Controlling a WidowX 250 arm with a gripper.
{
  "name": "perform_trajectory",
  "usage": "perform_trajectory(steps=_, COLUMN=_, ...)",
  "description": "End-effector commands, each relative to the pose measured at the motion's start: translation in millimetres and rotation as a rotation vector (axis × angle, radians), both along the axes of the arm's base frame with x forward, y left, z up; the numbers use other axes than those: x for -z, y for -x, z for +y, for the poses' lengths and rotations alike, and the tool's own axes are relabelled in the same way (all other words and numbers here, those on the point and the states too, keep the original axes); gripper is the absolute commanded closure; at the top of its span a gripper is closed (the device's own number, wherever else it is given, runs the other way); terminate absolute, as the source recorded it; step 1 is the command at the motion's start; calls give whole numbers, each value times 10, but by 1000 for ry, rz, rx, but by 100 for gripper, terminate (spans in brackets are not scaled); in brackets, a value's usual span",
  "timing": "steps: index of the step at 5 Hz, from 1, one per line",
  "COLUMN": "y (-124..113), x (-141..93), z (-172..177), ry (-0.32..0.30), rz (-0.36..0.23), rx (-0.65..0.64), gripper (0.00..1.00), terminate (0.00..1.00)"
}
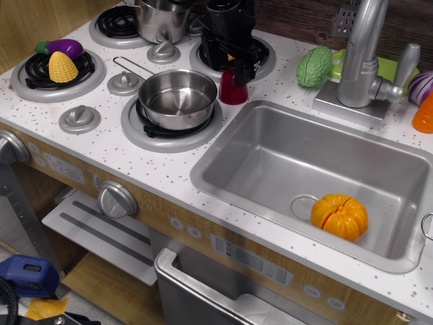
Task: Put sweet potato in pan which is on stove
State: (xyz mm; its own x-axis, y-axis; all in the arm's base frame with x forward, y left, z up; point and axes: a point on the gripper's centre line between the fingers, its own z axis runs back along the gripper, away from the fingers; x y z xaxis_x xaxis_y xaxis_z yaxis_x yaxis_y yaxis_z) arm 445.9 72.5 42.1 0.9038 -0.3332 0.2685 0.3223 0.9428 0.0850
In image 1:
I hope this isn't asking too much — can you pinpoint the silver oven dial left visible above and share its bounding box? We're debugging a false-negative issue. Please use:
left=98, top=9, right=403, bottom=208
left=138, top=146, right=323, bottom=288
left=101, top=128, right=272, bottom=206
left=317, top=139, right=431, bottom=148
left=1, top=130, right=30, bottom=165

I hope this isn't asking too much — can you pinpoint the silver toy faucet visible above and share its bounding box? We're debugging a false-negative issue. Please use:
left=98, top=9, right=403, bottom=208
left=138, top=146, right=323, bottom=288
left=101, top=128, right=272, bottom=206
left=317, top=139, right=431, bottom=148
left=313, top=1, right=421, bottom=130

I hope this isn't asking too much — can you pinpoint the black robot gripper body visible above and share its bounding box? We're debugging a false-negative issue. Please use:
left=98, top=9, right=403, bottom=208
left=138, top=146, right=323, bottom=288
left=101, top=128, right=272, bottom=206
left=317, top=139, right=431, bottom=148
left=200, top=1, right=269, bottom=71

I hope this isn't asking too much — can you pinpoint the small steel saucepan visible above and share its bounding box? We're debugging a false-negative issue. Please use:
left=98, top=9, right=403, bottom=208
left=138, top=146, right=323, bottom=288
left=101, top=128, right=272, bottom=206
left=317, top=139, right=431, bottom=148
left=112, top=56, right=219, bottom=131

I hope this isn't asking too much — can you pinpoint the silver stove knob middle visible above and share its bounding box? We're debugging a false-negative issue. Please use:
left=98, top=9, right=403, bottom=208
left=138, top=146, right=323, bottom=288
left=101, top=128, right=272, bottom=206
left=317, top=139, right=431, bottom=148
left=107, top=71, right=142, bottom=96

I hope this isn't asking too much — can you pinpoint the red toy sweet potato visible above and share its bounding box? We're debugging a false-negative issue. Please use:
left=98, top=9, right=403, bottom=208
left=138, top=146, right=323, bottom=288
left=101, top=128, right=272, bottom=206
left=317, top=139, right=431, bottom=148
left=219, top=68, right=248, bottom=106

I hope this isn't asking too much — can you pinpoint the silver grater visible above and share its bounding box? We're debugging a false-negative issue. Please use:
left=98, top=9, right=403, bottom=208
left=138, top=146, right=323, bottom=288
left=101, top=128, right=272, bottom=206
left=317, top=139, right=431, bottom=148
left=332, top=1, right=358, bottom=38

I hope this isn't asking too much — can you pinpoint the front right stove burner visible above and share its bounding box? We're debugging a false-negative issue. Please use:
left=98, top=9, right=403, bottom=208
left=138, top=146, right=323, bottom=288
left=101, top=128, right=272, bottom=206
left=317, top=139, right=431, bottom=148
left=120, top=96, right=223, bottom=153

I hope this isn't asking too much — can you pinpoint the orange toy pumpkin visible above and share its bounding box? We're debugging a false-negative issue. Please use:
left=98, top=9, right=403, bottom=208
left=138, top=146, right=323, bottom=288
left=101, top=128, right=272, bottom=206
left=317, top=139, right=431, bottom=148
left=311, top=194, right=369, bottom=242

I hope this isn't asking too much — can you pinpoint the lime green cutting board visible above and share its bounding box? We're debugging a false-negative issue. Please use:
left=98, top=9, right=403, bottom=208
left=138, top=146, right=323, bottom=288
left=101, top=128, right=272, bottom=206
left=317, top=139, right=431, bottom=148
left=329, top=48, right=420, bottom=97

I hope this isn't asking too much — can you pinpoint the blue clamp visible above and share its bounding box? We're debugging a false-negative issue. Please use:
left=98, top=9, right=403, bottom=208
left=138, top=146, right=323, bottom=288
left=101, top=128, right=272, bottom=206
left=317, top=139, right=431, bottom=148
left=1, top=255, right=60, bottom=298

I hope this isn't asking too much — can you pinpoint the yellow toy corn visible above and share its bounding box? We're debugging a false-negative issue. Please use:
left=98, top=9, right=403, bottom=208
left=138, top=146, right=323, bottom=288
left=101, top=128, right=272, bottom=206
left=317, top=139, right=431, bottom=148
left=49, top=51, right=78, bottom=83

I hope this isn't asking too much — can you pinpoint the grey sink basin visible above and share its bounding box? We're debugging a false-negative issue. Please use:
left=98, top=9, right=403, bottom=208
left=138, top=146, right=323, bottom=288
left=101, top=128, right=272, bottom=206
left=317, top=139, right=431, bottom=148
left=191, top=101, right=432, bottom=274

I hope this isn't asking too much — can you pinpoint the back right stove burner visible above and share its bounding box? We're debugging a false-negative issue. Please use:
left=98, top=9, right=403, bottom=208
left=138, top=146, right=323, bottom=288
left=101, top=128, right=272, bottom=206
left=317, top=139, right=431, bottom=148
left=189, top=35, right=277, bottom=83

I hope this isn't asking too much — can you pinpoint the grey oven door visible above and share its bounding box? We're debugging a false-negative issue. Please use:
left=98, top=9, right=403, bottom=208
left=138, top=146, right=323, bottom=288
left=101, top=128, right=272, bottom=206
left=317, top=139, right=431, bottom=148
left=1, top=165, right=62, bottom=272

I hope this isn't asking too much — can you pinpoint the yellow cloth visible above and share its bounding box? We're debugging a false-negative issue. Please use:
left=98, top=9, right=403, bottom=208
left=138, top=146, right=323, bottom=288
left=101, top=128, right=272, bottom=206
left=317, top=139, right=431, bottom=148
left=25, top=297, right=69, bottom=321

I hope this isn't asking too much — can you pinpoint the silver stove knob front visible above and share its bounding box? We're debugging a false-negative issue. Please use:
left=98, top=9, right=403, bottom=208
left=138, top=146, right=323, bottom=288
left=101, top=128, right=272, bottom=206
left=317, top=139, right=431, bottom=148
left=59, top=105, right=101, bottom=134

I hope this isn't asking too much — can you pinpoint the green toy cabbage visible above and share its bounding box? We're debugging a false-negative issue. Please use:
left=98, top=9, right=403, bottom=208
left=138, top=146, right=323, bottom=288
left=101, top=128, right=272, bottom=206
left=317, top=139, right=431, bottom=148
left=296, top=45, right=333, bottom=87

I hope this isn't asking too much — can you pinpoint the silver wire handle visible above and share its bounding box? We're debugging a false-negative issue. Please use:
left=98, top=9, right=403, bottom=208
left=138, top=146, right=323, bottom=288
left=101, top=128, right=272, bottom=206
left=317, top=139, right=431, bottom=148
left=421, top=213, right=433, bottom=241

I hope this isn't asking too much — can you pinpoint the tall steel pot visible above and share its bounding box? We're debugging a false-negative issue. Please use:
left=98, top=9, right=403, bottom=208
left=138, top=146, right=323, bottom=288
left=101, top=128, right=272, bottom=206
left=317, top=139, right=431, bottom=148
left=123, top=0, right=193, bottom=44

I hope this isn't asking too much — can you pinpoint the front left stove burner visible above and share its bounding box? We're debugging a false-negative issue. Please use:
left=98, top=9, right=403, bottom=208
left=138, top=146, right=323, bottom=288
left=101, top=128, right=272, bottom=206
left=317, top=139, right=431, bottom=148
left=11, top=51, right=106, bottom=103

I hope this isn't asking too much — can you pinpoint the silver stove knob back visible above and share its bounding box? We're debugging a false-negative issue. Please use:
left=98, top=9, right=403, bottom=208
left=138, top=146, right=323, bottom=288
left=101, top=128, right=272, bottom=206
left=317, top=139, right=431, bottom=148
left=147, top=41, right=181, bottom=65

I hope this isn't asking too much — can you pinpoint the silver oven dial centre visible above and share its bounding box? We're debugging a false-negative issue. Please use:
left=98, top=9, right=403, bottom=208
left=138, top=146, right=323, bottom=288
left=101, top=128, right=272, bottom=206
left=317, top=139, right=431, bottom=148
left=97, top=180, right=138, bottom=219

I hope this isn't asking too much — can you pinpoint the orange toy carrot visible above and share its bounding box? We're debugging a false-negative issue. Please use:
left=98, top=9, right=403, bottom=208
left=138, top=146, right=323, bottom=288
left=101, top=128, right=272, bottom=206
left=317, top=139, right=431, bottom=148
left=412, top=92, right=433, bottom=133

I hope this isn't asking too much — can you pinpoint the purple toy onion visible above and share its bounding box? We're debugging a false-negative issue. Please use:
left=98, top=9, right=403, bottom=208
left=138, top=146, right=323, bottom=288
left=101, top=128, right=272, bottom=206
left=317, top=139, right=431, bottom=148
left=408, top=70, right=432, bottom=106

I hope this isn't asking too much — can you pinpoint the silver oven dial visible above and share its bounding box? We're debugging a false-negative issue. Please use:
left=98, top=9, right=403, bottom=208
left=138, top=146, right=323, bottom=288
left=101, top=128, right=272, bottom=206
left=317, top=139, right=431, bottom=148
left=1, top=130, right=30, bottom=165
left=97, top=180, right=138, bottom=219

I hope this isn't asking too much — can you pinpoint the back left stove burner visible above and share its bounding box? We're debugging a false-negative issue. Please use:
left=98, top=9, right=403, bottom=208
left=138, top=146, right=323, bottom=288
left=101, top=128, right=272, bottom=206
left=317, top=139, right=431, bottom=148
left=89, top=5, right=151, bottom=49

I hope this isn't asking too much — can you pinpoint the stove burner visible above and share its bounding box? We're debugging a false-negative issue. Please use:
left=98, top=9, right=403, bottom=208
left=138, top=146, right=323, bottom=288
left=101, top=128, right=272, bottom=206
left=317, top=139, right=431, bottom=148
left=120, top=96, right=223, bottom=153
left=11, top=51, right=106, bottom=103
left=189, top=35, right=277, bottom=83
left=89, top=5, right=151, bottom=49

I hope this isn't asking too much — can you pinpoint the purple toy eggplant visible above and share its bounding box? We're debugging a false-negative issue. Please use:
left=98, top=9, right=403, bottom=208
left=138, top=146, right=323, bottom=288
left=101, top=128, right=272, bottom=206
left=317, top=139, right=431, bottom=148
left=35, top=39, right=85, bottom=61

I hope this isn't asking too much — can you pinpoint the grey dishwasher door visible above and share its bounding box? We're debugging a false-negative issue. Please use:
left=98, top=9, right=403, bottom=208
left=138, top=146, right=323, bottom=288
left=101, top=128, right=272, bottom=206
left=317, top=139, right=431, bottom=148
left=154, top=248, right=336, bottom=325

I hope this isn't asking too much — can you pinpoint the black cable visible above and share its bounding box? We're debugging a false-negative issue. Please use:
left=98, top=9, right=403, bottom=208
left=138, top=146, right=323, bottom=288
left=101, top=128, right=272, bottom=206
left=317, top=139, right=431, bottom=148
left=0, top=278, right=18, bottom=325

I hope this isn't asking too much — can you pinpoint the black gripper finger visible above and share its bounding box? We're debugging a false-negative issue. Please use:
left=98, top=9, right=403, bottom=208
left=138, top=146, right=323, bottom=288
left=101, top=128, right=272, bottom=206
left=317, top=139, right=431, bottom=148
left=235, top=58, right=263, bottom=86

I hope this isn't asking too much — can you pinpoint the silver stove knob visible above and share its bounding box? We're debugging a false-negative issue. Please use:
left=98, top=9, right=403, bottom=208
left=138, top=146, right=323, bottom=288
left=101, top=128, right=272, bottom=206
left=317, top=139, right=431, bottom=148
left=147, top=41, right=181, bottom=65
left=59, top=105, right=101, bottom=134
left=107, top=71, right=142, bottom=96

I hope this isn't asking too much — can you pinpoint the white oven shelf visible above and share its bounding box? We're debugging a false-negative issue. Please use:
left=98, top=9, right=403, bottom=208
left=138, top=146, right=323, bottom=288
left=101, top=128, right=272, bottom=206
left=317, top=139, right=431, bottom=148
left=42, top=191, right=156, bottom=286

